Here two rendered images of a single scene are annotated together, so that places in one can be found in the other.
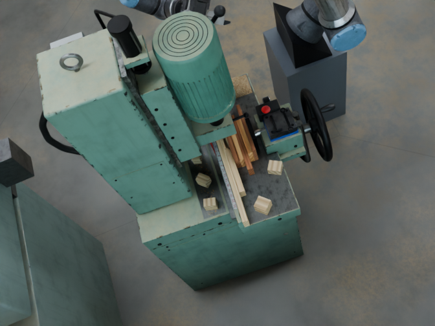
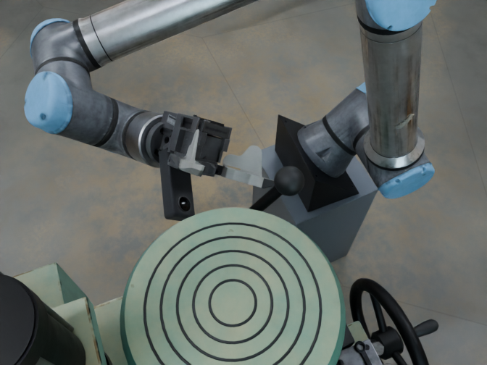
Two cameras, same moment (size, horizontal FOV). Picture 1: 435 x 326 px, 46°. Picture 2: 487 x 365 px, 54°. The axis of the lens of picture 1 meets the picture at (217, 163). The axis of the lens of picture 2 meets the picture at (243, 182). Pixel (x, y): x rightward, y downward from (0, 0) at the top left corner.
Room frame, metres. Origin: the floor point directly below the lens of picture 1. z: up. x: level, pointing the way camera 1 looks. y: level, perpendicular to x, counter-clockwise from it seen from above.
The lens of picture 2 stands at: (0.85, -0.01, 1.86)
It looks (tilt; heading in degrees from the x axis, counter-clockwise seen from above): 59 degrees down; 332
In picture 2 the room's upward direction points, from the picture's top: straight up
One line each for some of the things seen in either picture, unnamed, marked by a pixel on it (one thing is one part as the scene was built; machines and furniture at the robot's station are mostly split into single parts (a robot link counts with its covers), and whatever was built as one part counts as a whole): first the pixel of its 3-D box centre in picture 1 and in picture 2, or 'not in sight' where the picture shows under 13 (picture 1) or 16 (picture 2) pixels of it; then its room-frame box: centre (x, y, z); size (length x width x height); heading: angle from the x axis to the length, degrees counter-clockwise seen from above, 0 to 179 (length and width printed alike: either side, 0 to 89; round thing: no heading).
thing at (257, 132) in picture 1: (260, 131); not in sight; (0.91, -0.18, 0.95); 0.09 x 0.07 x 0.09; 174
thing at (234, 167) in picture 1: (221, 129); not in sight; (1.01, -0.06, 0.92); 0.55 x 0.02 x 0.04; 174
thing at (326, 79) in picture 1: (306, 75); (305, 209); (1.48, -0.61, 0.27); 0.30 x 0.30 x 0.55; 87
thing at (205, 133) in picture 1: (213, 127); not in sight; (0.95, -0.04, 1.03); 0.14 x 0.07 x 0.09; 84
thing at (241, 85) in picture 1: (231, 86); not in sight; (1.16, -0.17, 0.92); 0.14 x 0.09 x 0.04; 84
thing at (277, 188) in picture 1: (257, 144); not in sight; (0.91, -0.16, 0.87); 0.61 x 0.30 x 0.06; 174
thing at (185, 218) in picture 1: (203, 171); not in sight; (0.96, 0.06, 0.76); 0.57 x 0.45 x 0.09; 84
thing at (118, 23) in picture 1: (129, 46); (31, 365); (0.97, 0.08, 1.53); 0.08 x 0.08 x 0.17; 84
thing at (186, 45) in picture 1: (196, 70); (235, 347); (0.95, -0.06, 1.35); 0.18 x 0.18 x 0.31
